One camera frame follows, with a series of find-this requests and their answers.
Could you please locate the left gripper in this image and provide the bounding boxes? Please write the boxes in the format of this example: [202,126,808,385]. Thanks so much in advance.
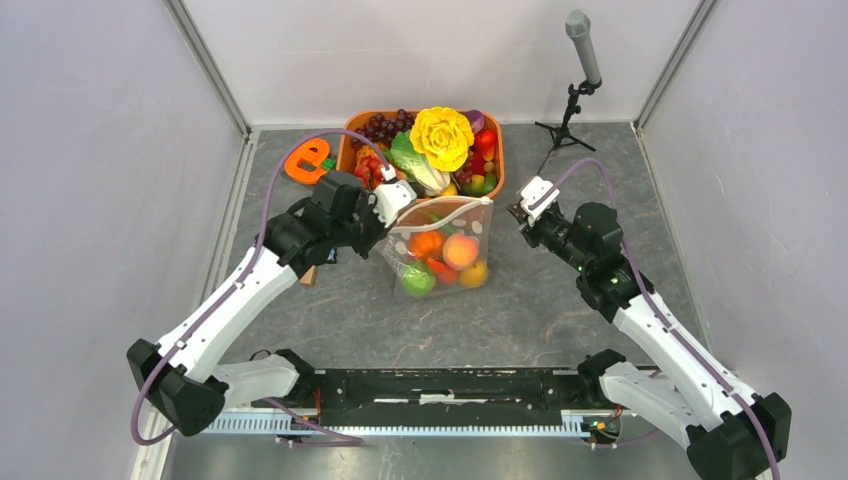
[330,190,397,260]

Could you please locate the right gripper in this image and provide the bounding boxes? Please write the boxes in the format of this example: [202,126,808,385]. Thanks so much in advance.
[507,203,591,274]

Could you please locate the orange toy bell pepper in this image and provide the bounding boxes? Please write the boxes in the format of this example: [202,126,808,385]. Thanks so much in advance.
[408,230,445,261]

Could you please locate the green toy cabbage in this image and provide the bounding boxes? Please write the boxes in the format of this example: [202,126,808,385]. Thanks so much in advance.
[400,262,437,297]

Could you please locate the yellow toy mango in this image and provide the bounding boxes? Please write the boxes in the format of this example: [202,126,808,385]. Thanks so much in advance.
[458,258,489,288]

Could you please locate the clear polka-dot zip bag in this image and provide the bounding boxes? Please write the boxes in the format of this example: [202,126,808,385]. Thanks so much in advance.
[378,196,494,300]

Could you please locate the toy peach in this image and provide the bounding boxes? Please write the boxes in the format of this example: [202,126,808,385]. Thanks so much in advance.
[442,233,480,271]

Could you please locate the red toy chili pepper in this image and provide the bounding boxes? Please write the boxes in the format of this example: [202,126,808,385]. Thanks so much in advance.
[425,258,458,285]

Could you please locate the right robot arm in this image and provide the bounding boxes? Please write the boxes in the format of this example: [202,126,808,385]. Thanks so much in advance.
[507,202,792,479]

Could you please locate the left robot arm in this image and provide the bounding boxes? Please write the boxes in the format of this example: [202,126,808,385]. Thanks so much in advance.
[126,171,415,446]

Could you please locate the orange plastic basket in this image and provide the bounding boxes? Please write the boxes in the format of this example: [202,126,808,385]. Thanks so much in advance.
[336,107,506,199]

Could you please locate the small wooden block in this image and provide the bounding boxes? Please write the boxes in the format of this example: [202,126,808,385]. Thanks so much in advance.
[299,266,317,287]

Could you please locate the toy napa cabbage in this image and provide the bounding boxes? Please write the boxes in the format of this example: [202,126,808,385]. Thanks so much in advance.
[388,132,451,196]

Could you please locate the black tripod stand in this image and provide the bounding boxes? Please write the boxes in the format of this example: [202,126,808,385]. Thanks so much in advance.
[533,80,598,174]

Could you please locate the dark toy grapes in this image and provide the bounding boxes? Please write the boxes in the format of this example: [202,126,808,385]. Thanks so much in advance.
[354,109,416,150]

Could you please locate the red toy grape bunch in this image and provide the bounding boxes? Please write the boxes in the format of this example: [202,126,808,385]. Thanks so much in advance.
[453,151,475,187]

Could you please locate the yellow toy flower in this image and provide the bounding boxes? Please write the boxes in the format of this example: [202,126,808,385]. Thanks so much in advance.
[409,107,474,172]

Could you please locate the grey microphone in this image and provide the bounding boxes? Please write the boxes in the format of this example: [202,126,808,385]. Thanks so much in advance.
[565,9,602,88]

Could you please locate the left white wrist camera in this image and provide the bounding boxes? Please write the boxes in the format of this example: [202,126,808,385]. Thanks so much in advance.
[374,180,418,228]

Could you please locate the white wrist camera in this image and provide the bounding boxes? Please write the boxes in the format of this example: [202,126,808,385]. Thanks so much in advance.
[374,180,418,228]
[518,176,560,226]

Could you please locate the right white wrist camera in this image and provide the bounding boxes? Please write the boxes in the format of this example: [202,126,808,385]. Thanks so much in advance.
[518,176,560,226]

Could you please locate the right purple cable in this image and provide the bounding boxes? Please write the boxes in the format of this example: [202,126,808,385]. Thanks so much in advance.
[529,157,784,480]

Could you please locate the purple cable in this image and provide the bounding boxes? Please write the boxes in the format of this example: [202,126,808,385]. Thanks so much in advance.
[129,129,392,448]
[529,157,784,480]

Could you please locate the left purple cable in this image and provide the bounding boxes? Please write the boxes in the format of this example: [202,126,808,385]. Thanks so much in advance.
[129,129,392,448]

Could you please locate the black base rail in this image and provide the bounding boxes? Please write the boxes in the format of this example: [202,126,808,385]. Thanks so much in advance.
[278,367,620,428]

